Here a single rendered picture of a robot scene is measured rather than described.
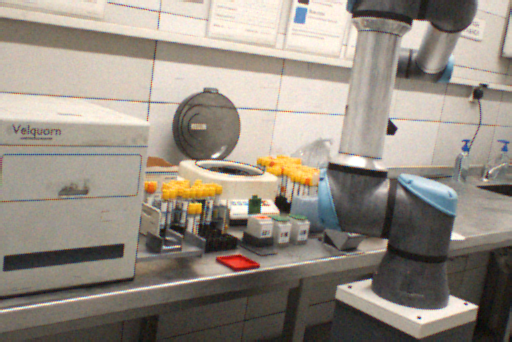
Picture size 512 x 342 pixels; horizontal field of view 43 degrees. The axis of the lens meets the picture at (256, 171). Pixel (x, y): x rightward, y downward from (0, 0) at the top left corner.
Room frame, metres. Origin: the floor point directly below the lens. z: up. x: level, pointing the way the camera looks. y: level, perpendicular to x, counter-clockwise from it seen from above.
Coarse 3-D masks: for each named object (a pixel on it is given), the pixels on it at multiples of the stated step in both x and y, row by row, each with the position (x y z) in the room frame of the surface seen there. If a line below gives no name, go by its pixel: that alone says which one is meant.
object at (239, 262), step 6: (216, 258) 1.34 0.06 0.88; (222, 258) 1.35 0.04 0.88; (228, 258) 1.36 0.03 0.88; (234, 258) 1.37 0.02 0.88; (240, 258) 1.37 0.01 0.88; (246, 258) 1.36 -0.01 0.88; (228, 264) 1.31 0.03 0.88; (234, 264) 1.33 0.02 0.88; (240, 264) 1.33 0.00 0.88; (246, 264) 1.34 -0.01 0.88; (252, 264) 1.34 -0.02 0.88; (258, 264) 1.33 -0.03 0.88
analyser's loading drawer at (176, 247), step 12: (156, 240) 1.23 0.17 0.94; (168, 240) 1.27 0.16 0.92; (180, 240) 1.24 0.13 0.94; (192, 240) 1.30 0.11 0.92; (204, 240) 1.28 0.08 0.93; (144, 252) 1.20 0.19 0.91; (156, 252) 1.21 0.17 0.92; (168, 252) 1.22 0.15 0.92; (180, 252) 1.24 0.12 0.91; (192, 252) 1.26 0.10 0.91
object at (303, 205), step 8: (296, 200) 1.64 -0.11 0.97; (304, 200) 1.62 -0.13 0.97; (312, 200) 1.64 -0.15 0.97; (296, 208) 1.63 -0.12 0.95; (304, 208) 1.62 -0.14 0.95; (312, 208) 1.64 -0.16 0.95; (312, 216) 1.64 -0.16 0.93; (312, 224) 1.65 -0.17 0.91; (312, 232) 1.65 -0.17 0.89; (320, 232) 1.66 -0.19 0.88
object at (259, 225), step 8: (248, 216) 1.47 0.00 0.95; (256, 216) 1.47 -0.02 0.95; (264, 216) 1.48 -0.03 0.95; (248, 224) 1.47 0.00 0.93; (256, 224) 1.45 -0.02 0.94; (264, 224) 1.44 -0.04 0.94; (272, 224) 1.46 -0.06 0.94; (248, 232) 1.46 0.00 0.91; (256, 232) 1.45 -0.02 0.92; (264, 232) 1.45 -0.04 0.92
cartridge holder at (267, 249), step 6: (246, 234) 1.46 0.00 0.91; (240, 240) 1.47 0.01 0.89; (246, 240) 1.46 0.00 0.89; (252, 240) 1.45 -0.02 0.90; (258, 240) 1.43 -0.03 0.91; (264, 240) 1.44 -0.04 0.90; (270, 240) 1.46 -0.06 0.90; (246, 246) 1.45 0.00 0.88; (252, 246) 1.44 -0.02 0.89; (258, 246) 1.43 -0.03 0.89; (264, 246) 1.45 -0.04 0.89; (270, 246) 1.46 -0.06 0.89; (258, 252) 1.42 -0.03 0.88; (264, 252) 1.42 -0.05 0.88; (270, 252) 1.44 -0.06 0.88; (276, 252) 1.45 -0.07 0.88
